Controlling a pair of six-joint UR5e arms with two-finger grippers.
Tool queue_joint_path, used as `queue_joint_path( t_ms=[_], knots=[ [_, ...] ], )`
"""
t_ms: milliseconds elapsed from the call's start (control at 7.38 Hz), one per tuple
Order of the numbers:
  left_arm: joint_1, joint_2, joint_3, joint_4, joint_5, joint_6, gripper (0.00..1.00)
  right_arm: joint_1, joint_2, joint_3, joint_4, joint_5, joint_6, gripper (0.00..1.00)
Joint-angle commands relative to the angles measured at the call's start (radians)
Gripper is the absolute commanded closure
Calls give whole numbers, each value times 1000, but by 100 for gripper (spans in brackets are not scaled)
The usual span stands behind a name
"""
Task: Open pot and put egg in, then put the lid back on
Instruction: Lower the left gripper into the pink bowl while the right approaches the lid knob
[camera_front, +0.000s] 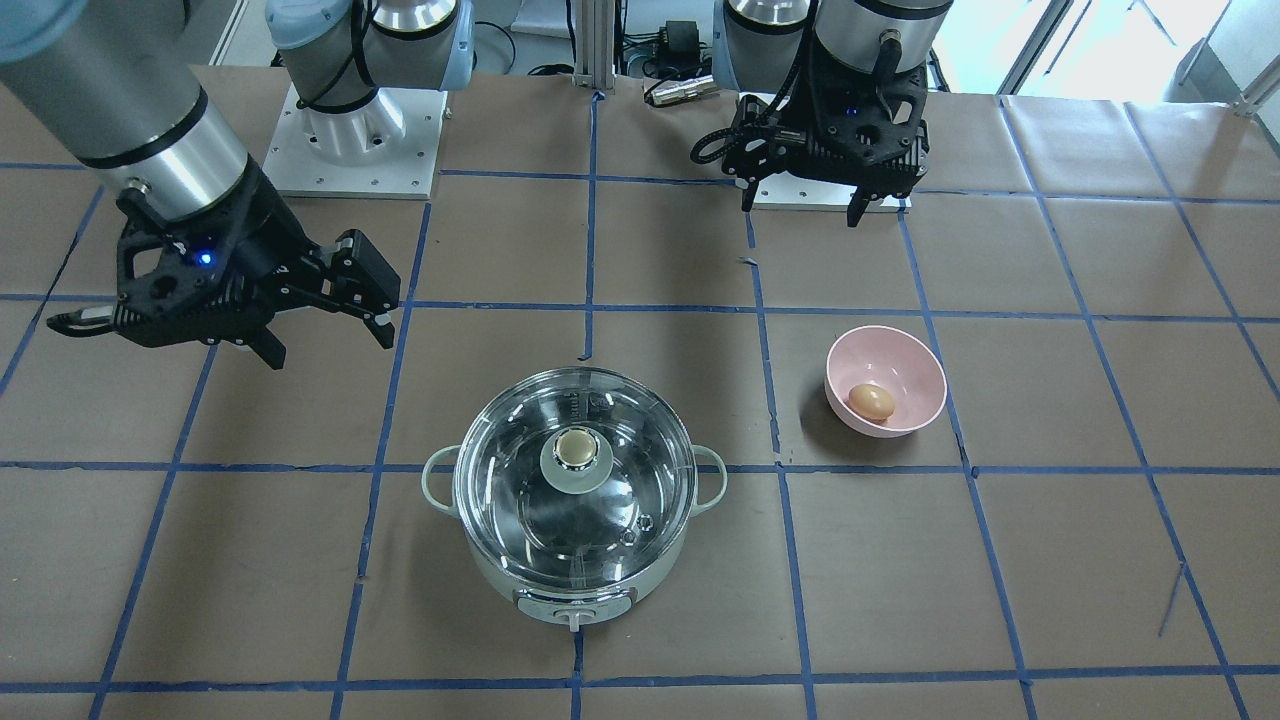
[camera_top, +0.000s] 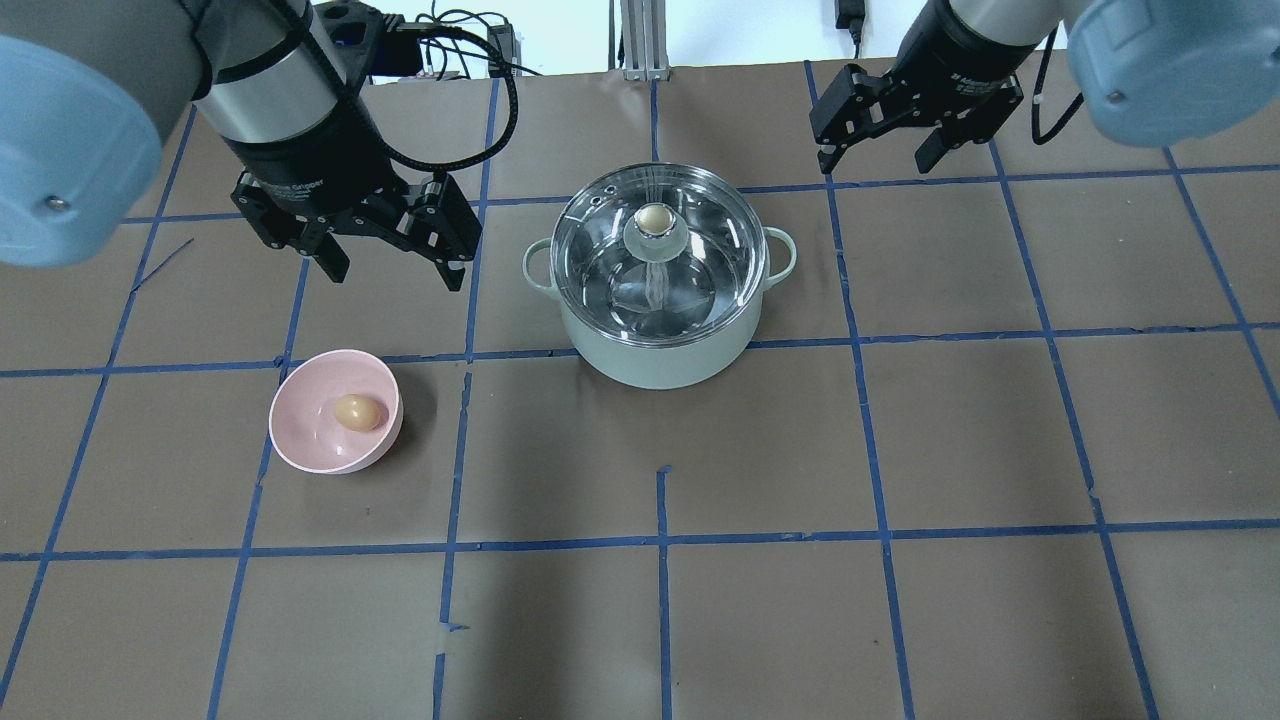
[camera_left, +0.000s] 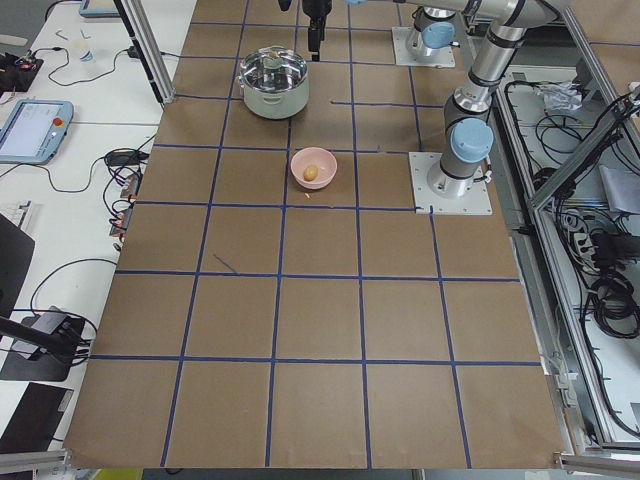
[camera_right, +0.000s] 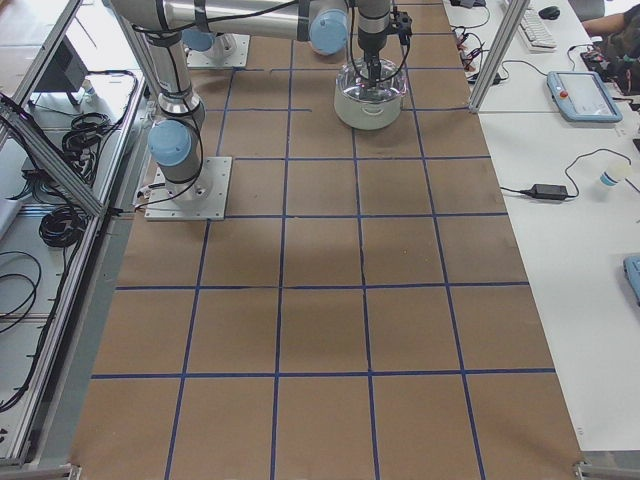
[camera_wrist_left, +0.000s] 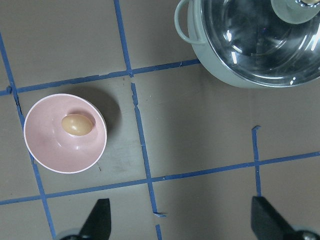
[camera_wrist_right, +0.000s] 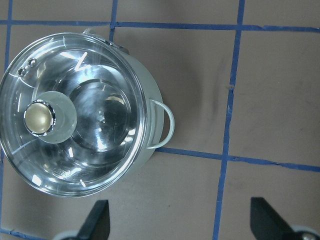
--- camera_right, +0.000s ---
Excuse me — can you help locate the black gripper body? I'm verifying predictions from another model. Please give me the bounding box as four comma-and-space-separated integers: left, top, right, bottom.
355, 0, 389, 56

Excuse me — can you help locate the glass pot lid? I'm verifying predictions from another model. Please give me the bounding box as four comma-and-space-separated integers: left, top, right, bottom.
336, 58, 407, 103

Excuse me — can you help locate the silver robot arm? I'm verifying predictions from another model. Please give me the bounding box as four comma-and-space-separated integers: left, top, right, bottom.
182, 20, 349, 71
112, 1, 394, 208

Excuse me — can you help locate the white cooking pot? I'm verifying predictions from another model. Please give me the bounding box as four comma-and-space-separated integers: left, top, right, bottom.
334, 86, 404, 130

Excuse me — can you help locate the white keyboard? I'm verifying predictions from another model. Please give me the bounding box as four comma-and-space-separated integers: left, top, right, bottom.
518, 8, 557, 52

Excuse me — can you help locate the black computer mouse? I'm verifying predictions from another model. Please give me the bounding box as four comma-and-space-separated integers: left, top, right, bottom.
538, 5, 561, 20

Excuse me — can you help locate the blue teach pendant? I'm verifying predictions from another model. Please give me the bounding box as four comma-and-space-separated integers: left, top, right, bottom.
546, 71, 623, 123

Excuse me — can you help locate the black power adapter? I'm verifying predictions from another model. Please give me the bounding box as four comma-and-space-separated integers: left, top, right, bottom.
519, 184, 571, 201

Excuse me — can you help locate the person in camouflage clothing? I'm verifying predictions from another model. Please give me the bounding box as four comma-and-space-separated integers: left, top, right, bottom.
582, 5, 639, 95

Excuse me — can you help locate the brown paper table cover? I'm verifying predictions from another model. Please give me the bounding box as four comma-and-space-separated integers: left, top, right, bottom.
70, 1, 579, 479

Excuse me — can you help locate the white paper cup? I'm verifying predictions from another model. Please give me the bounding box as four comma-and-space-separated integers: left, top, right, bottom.
599, 161, 632, 188

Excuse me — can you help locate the dark grey box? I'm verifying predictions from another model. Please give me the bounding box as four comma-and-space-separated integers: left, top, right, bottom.
34, 36, 88, 105

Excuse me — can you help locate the blue device at edge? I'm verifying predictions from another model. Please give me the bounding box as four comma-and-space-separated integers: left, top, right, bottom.
623, 255, 640, 303

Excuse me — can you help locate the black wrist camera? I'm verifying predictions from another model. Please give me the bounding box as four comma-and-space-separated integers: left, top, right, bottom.
392, 7, 413, 45

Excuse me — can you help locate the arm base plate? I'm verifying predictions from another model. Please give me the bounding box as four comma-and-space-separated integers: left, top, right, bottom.
186, 34, 250, 70
144, 157, 232, 221

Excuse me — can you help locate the aluminium frame post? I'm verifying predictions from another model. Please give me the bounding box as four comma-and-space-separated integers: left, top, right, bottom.
469, 0, 530, 113

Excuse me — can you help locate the coiled black cable upper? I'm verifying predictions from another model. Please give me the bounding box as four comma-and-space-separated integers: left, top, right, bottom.
61, 112, 114, 164

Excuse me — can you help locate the coiled black cable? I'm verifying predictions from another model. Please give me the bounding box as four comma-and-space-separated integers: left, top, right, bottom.
38, 204, 85, 249
61, 112, 114, 164

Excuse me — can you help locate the aluminium frame rail left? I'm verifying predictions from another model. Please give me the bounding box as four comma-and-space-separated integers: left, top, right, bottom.
1, 93, 106, 217

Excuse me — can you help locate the coiled black cable lower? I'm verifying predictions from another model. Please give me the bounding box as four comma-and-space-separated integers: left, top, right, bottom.
38, 204, 85, 249

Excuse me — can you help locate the long black cable loop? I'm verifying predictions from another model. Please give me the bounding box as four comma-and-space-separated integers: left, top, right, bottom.
0, 250, 43, 335

